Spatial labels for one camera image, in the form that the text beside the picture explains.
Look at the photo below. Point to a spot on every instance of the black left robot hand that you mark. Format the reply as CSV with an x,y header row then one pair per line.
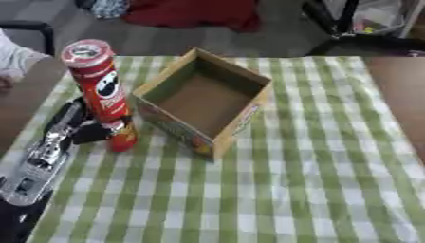
x,y
88,130

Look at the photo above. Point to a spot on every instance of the red cylindrical snack can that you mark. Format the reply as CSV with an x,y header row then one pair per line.
x,y
102,91

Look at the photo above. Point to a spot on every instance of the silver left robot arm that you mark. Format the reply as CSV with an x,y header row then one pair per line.
x,y
39,164

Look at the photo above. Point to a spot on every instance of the open tan cardboard box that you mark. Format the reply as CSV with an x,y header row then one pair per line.
x,y
205,101

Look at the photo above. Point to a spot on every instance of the person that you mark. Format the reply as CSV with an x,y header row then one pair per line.
x,y
14,60

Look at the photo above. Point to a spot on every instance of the black chair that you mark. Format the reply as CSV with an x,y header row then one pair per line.
x,y
34,31

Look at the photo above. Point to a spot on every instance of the patterned grey bag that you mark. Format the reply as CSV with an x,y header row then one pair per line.
x,y
108,8

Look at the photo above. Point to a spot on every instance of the red cloth bundle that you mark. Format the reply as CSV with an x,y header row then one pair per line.
x,y
193,12

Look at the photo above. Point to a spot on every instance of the black tripod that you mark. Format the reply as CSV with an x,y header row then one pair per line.
x,y
354,31

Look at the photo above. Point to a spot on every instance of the clear plastic bag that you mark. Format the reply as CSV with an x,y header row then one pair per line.
x,y
382,15

